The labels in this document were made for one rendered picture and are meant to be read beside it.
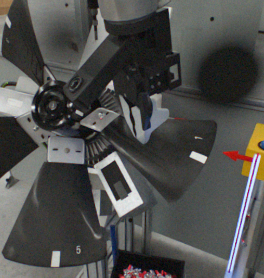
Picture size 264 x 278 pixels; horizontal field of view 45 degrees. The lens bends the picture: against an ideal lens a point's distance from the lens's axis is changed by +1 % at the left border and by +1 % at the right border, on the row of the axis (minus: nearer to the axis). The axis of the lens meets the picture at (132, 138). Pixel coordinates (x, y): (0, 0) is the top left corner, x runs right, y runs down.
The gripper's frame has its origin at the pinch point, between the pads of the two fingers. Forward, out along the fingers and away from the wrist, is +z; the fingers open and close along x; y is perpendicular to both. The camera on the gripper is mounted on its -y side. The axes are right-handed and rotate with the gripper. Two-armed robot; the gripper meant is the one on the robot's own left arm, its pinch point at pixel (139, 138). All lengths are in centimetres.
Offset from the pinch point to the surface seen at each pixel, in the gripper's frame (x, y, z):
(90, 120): 21.4, -0.6, 7.0
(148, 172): 2.3, 1.8, 11.1
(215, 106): 47, 62, 46
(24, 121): 35.0, -12.9, 8.1
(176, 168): 0.2, 7.1, 11.7
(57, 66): 118, 20, 34
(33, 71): 44.9, -4.6, 1.2
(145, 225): 58, 23, 107
